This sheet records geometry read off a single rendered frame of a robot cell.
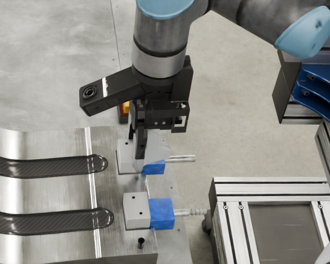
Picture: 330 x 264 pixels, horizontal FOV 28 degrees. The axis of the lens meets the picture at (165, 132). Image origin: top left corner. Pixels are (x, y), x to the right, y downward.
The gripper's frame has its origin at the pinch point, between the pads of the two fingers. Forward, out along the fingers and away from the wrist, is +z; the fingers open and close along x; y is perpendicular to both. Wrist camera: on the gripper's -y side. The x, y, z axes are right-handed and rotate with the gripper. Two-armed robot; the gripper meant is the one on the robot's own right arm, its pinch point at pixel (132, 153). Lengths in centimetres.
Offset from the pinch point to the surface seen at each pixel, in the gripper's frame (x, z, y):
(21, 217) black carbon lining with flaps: -9.4, 2.9, -18.1
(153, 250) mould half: -17.2, 2.1, 1.4
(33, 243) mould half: -14.3, 2.8, -16.3
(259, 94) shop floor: 102, 91, 67
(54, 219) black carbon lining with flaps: -10.0, 3.1, -13.1
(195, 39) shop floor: 135, 91, 48
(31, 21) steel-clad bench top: 48, 11, -16
